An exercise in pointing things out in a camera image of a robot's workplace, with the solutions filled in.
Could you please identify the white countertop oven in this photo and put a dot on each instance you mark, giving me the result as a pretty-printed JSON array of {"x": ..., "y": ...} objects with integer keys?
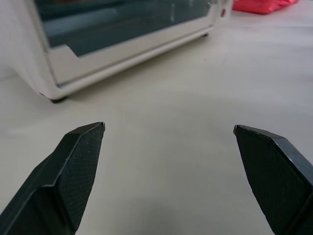
[{"x": 29, "y": 49}]

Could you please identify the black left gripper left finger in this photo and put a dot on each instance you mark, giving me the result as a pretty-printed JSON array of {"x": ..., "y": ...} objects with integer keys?
[{"x": 61, "y": 181}]

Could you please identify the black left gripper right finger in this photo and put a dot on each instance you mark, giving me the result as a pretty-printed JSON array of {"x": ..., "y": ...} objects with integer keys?
[{"x": 274, "y": 176}]

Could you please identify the red cloth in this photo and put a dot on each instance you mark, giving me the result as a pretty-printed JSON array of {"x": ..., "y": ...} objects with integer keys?
[{"x": 261, "y": 5}]

